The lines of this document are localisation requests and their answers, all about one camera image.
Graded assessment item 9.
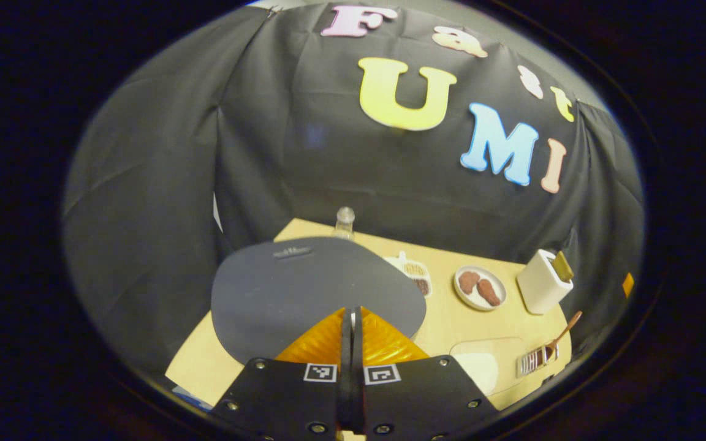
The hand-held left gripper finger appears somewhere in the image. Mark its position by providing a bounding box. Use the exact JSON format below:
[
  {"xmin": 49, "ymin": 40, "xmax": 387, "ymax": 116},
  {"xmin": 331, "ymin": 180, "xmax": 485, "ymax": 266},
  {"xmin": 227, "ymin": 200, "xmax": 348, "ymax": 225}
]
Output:
[
  {"xmin": 352, "ymin": 306, "xmax": 501, "ymax": 441},
  {"xmin": 209, "ymin": 306, "xmax": 354, "ymax": 441}
]

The dark brown wooden spoon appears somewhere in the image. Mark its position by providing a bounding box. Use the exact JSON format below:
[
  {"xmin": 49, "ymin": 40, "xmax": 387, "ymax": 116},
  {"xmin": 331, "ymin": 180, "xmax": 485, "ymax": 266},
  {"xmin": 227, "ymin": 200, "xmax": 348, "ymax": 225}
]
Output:
[{"xmin": 528, "ymin": 311, "xmax": 583, "ymax": 368}]

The black silver rice cooker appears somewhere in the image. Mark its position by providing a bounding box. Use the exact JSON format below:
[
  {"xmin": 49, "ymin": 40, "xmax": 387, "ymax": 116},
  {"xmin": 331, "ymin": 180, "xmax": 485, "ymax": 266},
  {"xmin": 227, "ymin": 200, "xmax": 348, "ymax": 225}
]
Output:
[{"xmin": 211, "ymin": 237, "xmax": 427, "ymax": 365}]

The white rice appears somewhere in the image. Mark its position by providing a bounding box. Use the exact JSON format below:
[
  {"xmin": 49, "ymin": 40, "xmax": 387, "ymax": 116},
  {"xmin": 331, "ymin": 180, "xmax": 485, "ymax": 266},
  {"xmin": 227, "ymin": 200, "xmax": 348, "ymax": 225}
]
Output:
[{"xmin": 454, "ymin": 352, "xmax": 499, "ymax": 396}]

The clear ribbed chopstick holder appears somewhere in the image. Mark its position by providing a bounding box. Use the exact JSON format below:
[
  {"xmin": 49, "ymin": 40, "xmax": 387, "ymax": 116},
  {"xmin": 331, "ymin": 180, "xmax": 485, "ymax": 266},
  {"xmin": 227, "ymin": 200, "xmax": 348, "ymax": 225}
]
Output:
[{"xmin": 517, "ymin": 343, "xmax": 561, "ymax": 379}]

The brown toast slice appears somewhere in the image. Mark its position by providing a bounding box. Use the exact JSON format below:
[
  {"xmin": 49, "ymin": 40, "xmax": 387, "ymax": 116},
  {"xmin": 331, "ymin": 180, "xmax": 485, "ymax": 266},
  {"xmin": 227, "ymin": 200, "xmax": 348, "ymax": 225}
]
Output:
[{"xmin": 550, "ymin": 251, "xmax": 574, "ymax": 282}]

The white toaster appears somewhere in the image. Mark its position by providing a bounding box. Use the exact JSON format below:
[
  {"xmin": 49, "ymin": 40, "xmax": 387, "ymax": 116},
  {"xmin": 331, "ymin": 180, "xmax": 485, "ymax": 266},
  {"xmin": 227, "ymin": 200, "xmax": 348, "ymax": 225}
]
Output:
[{"xmin": 517, "ymin": 249, "xmax": 574, "ymax": 315}]

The white divided dish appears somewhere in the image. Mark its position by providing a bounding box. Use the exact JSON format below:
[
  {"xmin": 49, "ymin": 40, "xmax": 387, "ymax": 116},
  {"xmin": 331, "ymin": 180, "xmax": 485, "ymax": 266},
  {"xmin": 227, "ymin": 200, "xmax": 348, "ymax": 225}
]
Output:
[{"xmin": 384, "ymin": 251, "xmax": 433, "ymax": 299}]

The white round plate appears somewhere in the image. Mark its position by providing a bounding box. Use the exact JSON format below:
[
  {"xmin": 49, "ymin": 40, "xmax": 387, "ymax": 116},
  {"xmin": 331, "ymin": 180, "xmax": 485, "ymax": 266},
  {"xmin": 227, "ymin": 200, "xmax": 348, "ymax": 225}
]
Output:
[{"xmin": 454, "ymin": 265, "xmax": 507, "ymax": 312}]

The clear glass tray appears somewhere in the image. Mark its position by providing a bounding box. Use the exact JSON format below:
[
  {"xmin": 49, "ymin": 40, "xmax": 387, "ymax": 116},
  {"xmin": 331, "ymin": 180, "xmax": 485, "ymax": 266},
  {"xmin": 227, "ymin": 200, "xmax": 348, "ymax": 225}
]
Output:
[{"xmin": 449, "ymin": 337, "xmax": 528, "ymax": 397}]

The small clear glass bottle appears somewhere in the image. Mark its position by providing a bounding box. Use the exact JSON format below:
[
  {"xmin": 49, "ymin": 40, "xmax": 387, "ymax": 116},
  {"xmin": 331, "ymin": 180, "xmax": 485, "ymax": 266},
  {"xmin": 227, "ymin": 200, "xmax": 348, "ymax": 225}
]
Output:
[{"xmin": 333, "ymin": 207, "xmax": 357, "ymax": 241}]

